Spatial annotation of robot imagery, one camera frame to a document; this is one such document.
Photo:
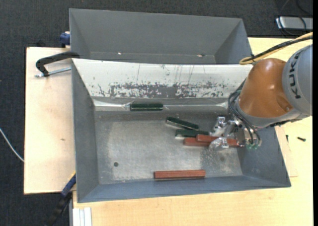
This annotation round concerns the red-brown flat block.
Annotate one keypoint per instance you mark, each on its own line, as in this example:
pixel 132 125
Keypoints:
pixel 205 137
pixel 179 174
pixel 195 142

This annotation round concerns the pale wood flat board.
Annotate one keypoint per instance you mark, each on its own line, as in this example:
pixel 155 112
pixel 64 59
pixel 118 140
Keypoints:
pixel 49 125

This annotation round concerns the grey metal bin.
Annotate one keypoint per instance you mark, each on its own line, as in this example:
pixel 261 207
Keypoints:
pixel 149 145

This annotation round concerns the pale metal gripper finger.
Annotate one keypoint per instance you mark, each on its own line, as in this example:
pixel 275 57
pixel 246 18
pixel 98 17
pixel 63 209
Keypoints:
pixel 218 143
pixel 219 125

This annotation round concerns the dark green flat block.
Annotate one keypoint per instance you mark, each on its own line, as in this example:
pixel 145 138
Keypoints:
pixel 146 107
pixel 182 123
pixel 190 133

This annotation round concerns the small black screw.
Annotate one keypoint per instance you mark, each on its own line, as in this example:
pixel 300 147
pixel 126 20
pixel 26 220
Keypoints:
pixel 301 139

